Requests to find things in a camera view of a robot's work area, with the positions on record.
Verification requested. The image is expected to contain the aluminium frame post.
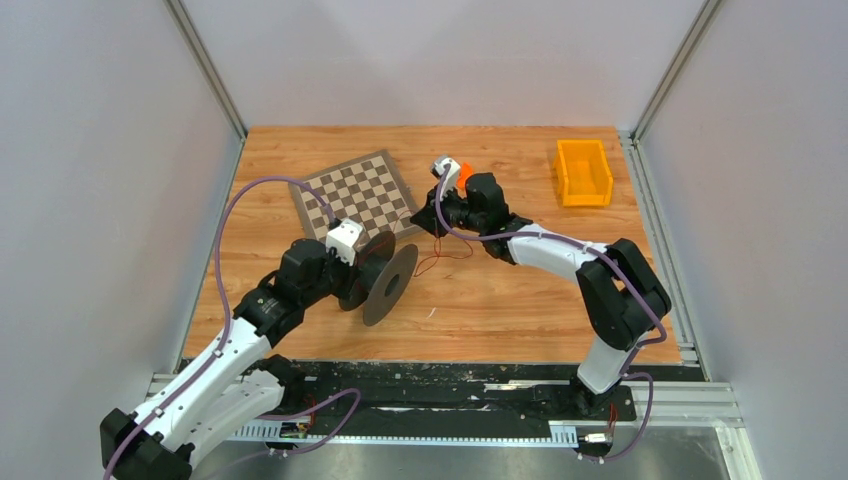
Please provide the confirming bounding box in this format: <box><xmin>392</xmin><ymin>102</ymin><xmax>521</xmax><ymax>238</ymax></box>
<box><xmin>164</xmin><ymin>0</ymin><xmax>248</xmax><ymax>143</ymax></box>
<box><xmin>630</xmin><ymin>0</ymin><xmax>724</xmax><ymax>144</ymax></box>

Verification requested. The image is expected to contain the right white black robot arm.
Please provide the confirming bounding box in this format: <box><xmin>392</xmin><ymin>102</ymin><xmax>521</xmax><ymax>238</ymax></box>
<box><xmin>411</xmin><ymin>173</ymin><xmax>672</xmax><ymax>418</ymax></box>

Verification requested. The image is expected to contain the orange plastic bin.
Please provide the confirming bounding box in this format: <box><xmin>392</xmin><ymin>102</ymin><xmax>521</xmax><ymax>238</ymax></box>
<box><xmin>552</xmin><ymin>139</ymin><xmax>614</xmax><ymax>207</ymax></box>

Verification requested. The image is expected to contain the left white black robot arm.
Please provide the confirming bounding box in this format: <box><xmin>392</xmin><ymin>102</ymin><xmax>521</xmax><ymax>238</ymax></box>
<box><xmin>100</xmin><ymin>232</ymin><xmax>409</xmax><ymax>479</ymax></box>

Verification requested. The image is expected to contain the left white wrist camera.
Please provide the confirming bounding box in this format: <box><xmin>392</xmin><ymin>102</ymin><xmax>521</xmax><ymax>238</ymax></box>
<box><xmin>324</xmin><ymin>218</ymin><xmax>365</xmax><ymax>266</ymax></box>

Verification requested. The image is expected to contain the left aluminium frame post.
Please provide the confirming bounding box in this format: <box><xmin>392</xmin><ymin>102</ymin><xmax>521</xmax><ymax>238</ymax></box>
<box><xmin>164</xmin><ymin>0</ymin><xmax>248</xmax><ymax>143</ymax></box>

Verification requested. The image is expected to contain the wooden chessboard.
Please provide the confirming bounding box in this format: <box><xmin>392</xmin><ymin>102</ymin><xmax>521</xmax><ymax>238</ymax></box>
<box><xmin>290</xmin><ymin>150</ymin><xmax>422</xmax><ymax>244</ymax></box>

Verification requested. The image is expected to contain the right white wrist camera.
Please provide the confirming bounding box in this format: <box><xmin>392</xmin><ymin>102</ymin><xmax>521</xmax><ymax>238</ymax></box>
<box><xmin>430</xmin><ymin>155</ymin><xmax>461</xmax><ymax>199</ymax></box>

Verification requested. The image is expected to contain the right aluminium frame post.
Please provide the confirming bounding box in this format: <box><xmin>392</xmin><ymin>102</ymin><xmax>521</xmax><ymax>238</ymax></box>
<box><xmin>630</xmin><ymin>0</ymin><xmax>724</xmax><ymax>144</ymax></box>

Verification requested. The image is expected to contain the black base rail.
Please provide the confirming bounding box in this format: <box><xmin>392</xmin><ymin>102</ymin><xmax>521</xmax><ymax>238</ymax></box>
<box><xmin>148</xmin><ymin>357</ymin><xmax>684</xmax><ymax>448</ymax></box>

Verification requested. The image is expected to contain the orange curved plastic piece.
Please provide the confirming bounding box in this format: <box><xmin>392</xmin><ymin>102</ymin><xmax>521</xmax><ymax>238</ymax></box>
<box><xmin>456</xmin><ymin>163</ymin><xmax>474</xmax><ymax>191</ymax></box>

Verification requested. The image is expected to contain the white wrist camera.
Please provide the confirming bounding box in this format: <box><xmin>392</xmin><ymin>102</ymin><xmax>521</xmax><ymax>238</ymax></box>
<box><xmin>324</xmin><ymin>218</ymin><xmax>365</xmax><ymax>266</ymax></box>
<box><xmin>430</xmin><ymin>155</ymin><xmax>461</xmax><ymax>199</ymax></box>

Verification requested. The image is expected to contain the dark grey cable spool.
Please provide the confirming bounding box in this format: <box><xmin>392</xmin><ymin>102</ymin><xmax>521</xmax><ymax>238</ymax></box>
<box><xmin>338</xmin><ymin>231</ymin><xmax>418</xmax><ymax>326</ymax></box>

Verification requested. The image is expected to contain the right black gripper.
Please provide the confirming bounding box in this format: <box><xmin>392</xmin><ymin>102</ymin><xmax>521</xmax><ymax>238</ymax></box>
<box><xmin>412</xmin><ymin>182</ymin><xmax>487</xmax><ymax>239</ymax></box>

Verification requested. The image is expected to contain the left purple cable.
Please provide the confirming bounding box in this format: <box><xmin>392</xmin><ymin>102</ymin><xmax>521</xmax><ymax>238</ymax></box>
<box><xmin>102</xmin><ymin>176</ymin><xmax>339</xmax><ymax>480</ymax></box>

